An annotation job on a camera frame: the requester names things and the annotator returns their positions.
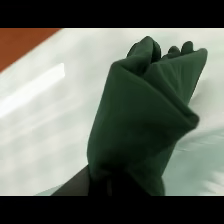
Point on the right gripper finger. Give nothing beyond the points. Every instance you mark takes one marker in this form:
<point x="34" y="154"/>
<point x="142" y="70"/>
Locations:
<point x="75" y="185"/>

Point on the dark green T-shirt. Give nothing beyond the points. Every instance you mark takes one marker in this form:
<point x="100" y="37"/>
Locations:
<point x="143" y="120"/>

